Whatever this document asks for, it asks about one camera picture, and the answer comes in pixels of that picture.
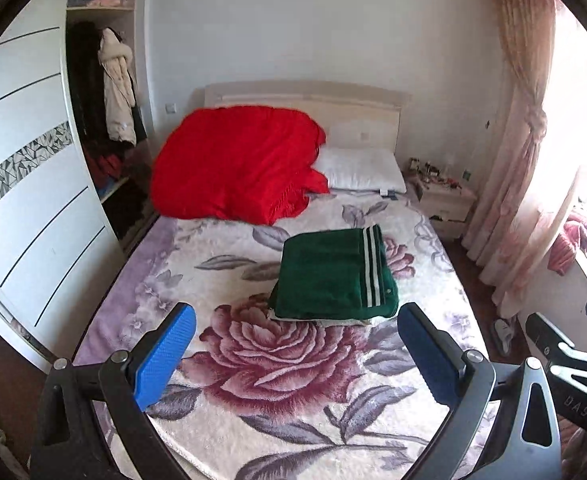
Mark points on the black folded garment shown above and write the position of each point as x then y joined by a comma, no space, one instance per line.
318,320

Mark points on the white sliding door wardrobe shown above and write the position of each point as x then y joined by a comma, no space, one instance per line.
38,160

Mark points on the red blanket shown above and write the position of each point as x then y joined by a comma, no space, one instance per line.
233,165

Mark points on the pink floral curtain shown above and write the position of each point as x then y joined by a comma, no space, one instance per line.
523,160

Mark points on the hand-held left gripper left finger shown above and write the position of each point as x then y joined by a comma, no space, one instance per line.
168,355

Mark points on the green varsity jacket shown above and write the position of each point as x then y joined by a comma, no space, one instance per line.
328,275

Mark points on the beige hanging coat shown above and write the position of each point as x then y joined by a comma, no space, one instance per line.
118,100

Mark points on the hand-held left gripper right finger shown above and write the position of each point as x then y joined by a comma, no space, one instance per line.
426,355

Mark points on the pink clothing heap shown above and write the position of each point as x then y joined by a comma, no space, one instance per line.
573,240

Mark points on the cream wooden bed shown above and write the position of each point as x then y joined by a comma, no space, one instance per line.
323,110

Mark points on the dark clothes pile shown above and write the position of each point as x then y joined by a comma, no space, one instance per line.
128,210

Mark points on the white light switch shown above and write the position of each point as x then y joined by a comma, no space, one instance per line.
171,108

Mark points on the red clothes on shelf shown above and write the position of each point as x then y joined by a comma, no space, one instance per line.
105,167

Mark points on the clutter of small bottles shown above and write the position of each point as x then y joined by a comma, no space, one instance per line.
433,172

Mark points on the cream nightstand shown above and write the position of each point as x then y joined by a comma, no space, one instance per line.
446,202

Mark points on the white pillow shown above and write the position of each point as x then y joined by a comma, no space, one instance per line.
363,170

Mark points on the white slipper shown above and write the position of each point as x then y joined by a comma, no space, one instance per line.
503,335

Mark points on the black hanging clothes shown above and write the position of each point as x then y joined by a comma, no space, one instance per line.
85,85

